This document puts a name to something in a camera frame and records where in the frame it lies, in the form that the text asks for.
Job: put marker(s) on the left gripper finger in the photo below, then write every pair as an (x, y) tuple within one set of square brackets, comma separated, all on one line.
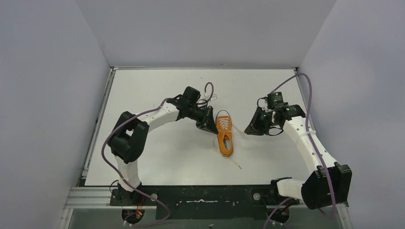
[(208, 127), (210, 119)]

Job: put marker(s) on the aluminium right table rail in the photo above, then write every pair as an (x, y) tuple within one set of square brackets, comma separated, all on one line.
[(303, 87)]

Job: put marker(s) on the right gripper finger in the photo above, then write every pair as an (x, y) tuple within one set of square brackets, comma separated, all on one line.
[(256, 122), (259, 131)]

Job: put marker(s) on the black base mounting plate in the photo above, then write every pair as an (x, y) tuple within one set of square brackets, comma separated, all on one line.
[(256, 212)]

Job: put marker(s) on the orange canvas sneaker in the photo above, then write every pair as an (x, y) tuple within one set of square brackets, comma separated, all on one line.
[(223, 124)]

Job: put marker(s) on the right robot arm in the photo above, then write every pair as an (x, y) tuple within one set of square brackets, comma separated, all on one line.
[(329, 181)]

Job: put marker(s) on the cream shoelace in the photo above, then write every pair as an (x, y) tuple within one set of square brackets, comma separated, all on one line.
[(217, 150)]

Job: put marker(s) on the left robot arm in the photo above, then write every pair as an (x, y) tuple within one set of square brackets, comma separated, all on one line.
[(128, 138)]

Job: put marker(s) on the aluminium front rail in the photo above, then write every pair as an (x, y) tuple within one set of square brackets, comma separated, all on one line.
[(88, 197)]

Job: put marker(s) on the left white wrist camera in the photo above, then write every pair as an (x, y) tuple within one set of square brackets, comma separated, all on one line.
[(212, 98)]

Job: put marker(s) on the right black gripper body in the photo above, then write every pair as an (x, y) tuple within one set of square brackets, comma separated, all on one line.
[(266, 119)]

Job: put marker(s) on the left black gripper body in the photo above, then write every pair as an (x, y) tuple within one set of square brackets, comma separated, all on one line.
[(204, 116)]

